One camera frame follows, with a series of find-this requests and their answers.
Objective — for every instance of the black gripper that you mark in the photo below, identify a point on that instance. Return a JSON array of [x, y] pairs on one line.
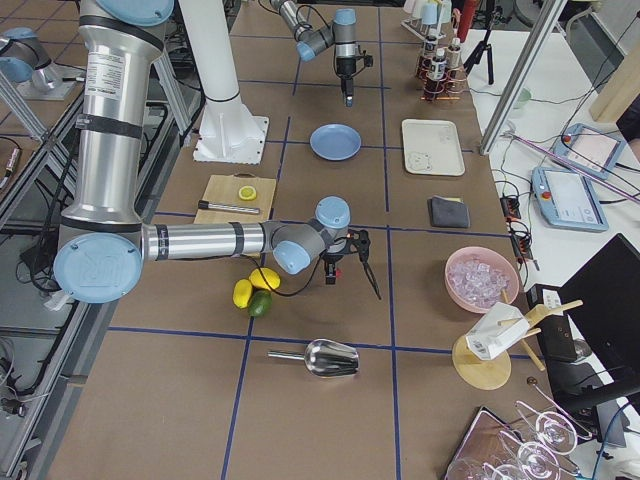
[[344, 68], [361, 241]]

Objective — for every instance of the blue plate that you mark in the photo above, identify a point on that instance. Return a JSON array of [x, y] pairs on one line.
[[335, 142]]

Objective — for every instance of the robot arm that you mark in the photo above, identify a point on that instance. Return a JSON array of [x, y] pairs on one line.
[[103, 242], [340, 33]]

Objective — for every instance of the bottle with white cap left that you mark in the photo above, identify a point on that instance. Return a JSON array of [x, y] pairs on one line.
[[427, 52]]

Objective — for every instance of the bottle with white cap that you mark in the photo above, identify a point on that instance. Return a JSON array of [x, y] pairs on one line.
[[427, 52], [437, 66], [453, 54]]

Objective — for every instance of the steel scoop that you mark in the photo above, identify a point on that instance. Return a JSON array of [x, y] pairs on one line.
[[324, 358]]

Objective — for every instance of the bottle with white cap lower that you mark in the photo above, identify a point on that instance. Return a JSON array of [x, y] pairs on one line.
[[437, 66]]

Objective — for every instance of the cream bear tray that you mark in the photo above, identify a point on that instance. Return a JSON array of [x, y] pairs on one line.
[[431, 147]]

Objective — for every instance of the grey yellow folded cloth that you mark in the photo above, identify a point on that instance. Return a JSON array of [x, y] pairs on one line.
[[448, 213]]

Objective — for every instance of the pink bowl with ice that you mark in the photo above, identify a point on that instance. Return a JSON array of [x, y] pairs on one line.
[[476, 278]]

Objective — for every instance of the bottle with white cap right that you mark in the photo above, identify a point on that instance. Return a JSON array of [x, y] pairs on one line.
[[453, 54]]

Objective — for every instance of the green avocado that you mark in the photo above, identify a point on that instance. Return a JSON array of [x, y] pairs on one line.
[[260, 303]]

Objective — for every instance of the yellow lemon round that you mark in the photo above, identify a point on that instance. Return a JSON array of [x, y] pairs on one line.
[[265, 278]]

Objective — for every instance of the yellow lemon oblong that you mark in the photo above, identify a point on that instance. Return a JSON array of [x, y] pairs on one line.
[[242, 293]]

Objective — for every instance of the half lemon slice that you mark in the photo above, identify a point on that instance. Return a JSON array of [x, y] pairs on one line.
[[247, 193]]

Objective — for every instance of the wooden cutting board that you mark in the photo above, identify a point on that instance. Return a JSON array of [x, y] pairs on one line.
[[225, 190]]

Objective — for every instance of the black tripod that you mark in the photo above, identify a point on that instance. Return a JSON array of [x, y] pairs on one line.
[[484, 47]]

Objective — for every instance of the mint green bowl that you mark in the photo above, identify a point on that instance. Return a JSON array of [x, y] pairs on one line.
[[524, 97]]

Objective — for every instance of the steel cylinder with black cap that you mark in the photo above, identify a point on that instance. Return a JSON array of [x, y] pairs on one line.
[[211, 206]]

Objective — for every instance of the blue teach pendant near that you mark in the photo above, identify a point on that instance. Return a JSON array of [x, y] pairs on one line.
[[567, 200]]

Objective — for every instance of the blue teach pendant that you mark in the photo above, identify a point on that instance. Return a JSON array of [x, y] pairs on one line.
[[590, 149], [567, 200]]

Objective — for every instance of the black monitor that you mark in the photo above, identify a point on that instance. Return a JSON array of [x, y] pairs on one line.
[[608, 321]]

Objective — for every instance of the wine glass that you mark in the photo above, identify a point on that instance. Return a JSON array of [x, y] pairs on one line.
[[554, 430]]

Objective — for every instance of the blue teach pendant far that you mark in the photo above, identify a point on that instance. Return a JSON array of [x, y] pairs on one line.
[[590, 149]]

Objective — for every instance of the copper wire bottle rack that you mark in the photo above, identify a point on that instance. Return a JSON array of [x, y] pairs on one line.
[[450, 86]]

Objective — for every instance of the white wire cup rack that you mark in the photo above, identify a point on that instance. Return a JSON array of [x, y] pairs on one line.
[[427, 17]]

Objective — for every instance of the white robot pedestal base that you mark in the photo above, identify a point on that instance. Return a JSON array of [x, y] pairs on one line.
[[228, 132]]

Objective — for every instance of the aluminium frame post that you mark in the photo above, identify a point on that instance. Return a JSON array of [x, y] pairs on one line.
[[534, 44]]

